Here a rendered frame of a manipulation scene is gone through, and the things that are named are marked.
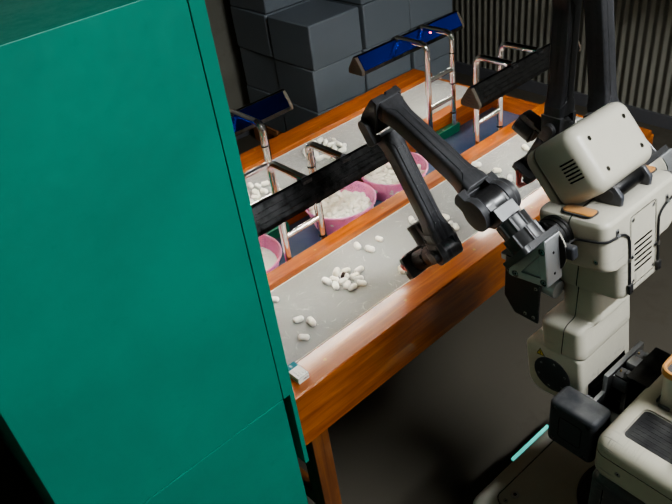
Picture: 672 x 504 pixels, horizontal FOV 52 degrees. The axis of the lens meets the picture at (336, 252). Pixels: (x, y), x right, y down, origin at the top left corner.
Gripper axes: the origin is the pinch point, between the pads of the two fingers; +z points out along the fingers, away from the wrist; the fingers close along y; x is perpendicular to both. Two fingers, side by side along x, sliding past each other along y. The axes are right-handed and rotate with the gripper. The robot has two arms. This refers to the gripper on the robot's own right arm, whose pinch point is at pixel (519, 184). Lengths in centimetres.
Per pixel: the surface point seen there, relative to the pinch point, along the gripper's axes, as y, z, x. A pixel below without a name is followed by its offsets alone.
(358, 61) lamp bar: -23, 34, -88
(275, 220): 63, 9, -32
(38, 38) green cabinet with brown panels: 114, -71, -33
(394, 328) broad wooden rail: 49, 23, 8
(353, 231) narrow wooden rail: 26, 42, -31
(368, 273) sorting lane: 36, 36, -14
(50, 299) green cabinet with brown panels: 128, -37, -15
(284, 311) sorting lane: 65, 38, -19
